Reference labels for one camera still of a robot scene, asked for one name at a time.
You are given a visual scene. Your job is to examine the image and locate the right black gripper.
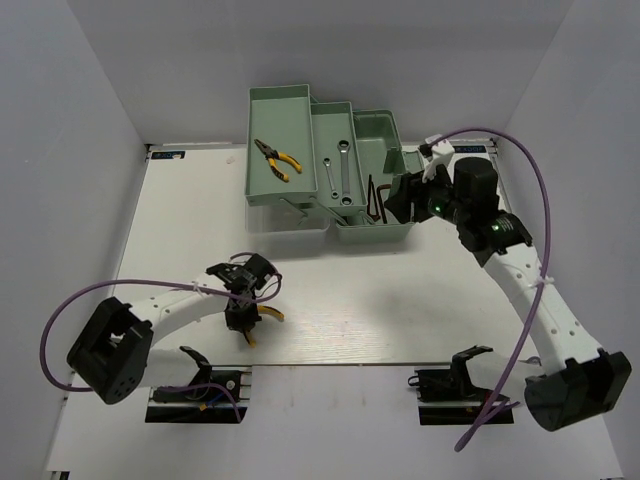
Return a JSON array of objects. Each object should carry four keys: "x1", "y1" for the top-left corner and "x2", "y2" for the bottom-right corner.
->
[{"x1": 383, "y1": 161, "x2": 469, "y2": 226}]

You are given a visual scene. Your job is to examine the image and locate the yellow-handled pliers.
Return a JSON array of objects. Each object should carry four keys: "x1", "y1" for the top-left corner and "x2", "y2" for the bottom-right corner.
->
[
  {"x1": 253, "y1": 139, "x2": 303, "y2": 183},
  {"x1": 242, "y1": 304, "x2": 285, "y2": 349}
]

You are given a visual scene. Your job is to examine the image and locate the blue label sticker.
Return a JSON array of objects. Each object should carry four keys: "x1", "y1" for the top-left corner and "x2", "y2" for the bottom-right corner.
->
[
  {"x1": 151, "y1": 151, "x2": 186, "y2": 160},
  {"x1": 454, "y1": 145, "x2": 487, "y2": 155}
]

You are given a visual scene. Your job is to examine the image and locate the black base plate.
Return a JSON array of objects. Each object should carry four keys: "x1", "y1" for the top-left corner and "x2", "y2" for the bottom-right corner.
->
[
  {"x1": 145, "y1": 367, "x2": 252, "y2": 425},
  {"x1": 407, "y1": 366, "x2": 491, "y2": 426}
]

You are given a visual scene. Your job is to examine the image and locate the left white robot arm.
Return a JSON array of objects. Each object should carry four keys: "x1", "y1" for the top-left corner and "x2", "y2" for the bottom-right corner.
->
[{"x1": 67, "y1": 254, "x2": 282, "y2": 405}]

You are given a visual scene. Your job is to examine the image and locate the green cantilever toolbox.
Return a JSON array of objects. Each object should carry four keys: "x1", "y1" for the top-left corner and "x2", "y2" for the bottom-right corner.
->
[{"x1": 245, "y1": 84, "x2": 411, "y2": 245}]

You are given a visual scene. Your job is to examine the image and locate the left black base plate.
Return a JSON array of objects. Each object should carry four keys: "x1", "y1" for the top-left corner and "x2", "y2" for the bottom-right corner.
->
[{"x1": 145, "y1": 367, "x2": 252, "y2": 425}]

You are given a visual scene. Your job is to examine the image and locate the straight brown hex key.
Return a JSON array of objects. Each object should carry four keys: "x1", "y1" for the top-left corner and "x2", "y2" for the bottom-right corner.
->
[{"x1": 367, "y1": 174, "x2": 378, "y2": 222}]

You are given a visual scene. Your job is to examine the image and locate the bent brown hex key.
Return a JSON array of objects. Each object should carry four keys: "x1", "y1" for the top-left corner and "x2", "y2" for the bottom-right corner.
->
[{"x1": 376, "y1": 184, "x2": 391, "y2": 224}]

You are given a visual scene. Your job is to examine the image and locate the left blue label sticker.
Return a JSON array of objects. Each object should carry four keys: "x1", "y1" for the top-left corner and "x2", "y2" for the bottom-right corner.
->
[{"x1": 151, "y1": 151, "x2": 186, "y2": 160}]

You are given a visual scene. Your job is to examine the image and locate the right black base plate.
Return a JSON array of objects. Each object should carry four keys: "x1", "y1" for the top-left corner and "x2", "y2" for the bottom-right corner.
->
[{"x1": 407, "y1": 366, "x2": 491, "y2": 426}]

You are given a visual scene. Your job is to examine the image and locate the large silver ratchet wrench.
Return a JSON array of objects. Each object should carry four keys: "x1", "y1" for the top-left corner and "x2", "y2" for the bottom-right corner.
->
[{"x1": 337, "y1": 140, "x2": 353, "y2": 206}]

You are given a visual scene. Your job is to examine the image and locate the right blue label sticker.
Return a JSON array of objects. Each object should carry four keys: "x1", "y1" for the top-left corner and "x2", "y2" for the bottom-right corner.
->
[{"x1": 454, "y1": 145, "x2": 487, "y2": 155}]

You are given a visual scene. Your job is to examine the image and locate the small silver wrench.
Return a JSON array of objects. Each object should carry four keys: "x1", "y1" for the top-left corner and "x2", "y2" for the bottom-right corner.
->
[{"x1": 323, "y1": 157, "x2": 339, "y2": 199}]

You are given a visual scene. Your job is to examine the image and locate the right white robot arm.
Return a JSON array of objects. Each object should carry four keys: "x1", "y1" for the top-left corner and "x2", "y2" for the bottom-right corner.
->
[{"x1": 384, "y1": 157, "x2": 632, "y2": 432}]

